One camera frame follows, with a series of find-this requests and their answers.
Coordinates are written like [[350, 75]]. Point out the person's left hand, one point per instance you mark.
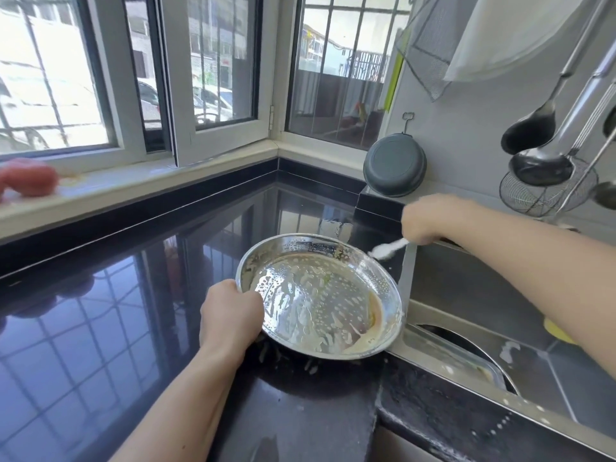
[[229, 322]]

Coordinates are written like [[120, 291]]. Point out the person's right hand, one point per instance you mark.
[[438, 221]]

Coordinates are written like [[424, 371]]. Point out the white cleaning brush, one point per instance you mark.
[[387, 249]]

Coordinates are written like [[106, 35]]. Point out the round steel basin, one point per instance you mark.
[[318, 293]]

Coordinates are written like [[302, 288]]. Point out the round steel pan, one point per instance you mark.
[[481, 356]]

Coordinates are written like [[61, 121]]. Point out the person's right forearm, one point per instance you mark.
[[549, 274]]

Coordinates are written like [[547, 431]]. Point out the person's left forearm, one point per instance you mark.
[[178, 418]]

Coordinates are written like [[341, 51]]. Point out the grey hanging basin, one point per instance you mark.
[[395, 165]]

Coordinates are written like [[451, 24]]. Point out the stainless steel sink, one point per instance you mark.
[[472, 284]]

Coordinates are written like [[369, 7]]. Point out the steel soup ladle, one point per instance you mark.
[[541, 168]]

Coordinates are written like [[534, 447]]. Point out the hanging steel ladles and skimmer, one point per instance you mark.
[[527, 131]]

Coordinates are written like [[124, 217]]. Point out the yellow hanging sink cup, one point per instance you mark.
[[560, 332]]

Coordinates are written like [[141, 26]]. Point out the white hanging cloth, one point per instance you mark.
[[500, 29]]

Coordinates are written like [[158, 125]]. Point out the small red object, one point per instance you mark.
[[27, 178]]

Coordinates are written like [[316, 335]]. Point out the steel wall hook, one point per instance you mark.
[[408, 122]]

